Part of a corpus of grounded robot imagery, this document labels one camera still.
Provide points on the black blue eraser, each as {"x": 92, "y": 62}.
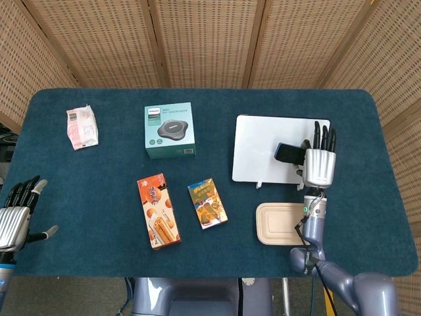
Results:
{"x": 289, "y": 153}

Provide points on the blue yellow snack box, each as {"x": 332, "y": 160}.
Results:
{"x": 207, "y": 204}

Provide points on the pink white tissue packet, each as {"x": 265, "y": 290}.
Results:
{"x": 82, "y": 128}

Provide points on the beige pulp food container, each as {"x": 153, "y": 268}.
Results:
{"x": 276, "y": 224}

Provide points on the white magnetic whiteboard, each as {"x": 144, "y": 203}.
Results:
{"x": 256, "y": 148}

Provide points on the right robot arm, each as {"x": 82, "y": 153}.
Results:
{"x": 342, "y": 276}

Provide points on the woven wooden folding screen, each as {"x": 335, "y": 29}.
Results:
{"x": 210, "y": 39}

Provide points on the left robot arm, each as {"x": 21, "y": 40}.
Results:
{"x": 5, "y": 273}

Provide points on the grey blue robot torso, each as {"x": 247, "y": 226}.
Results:
{"x": 197, "y": 296}

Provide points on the teal speakerphone box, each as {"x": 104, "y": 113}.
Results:
{"x": 171, "y": 131}

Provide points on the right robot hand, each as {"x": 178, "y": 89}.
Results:
{"x": 320, "y": 164}

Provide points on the teal table cloth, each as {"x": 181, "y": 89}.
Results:
{"x": 105, "y": 184}

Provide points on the orange egg roll box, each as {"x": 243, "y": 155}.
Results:
{"x": 159, "y": 210}

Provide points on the metal table leg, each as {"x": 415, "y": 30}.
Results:
{"x": 286, "y": 296}

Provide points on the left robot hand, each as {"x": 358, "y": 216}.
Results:
{"x": 13, "y": 220}

